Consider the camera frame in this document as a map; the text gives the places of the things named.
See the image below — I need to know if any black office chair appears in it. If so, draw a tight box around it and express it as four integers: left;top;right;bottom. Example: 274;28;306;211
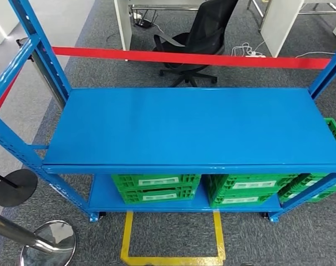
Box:
153;0;239;88

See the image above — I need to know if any white cable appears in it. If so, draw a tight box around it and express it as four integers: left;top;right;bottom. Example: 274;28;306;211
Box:
231;39;267;58

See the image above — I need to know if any black cable bundle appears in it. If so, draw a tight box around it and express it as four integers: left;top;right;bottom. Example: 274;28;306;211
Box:
132;9;159;29

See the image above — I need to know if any black round disc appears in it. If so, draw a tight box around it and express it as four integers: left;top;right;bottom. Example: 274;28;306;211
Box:
0;168;39;208

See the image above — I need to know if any red barrier belt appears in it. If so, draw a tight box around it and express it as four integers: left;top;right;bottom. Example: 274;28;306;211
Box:
0;46;336;115

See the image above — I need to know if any white desk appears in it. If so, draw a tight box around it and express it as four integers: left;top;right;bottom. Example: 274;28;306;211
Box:
246;0;336;58
113;0;210;52

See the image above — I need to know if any blue metal shelf rack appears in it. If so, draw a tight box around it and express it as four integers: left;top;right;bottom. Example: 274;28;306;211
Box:
0;0;336;224

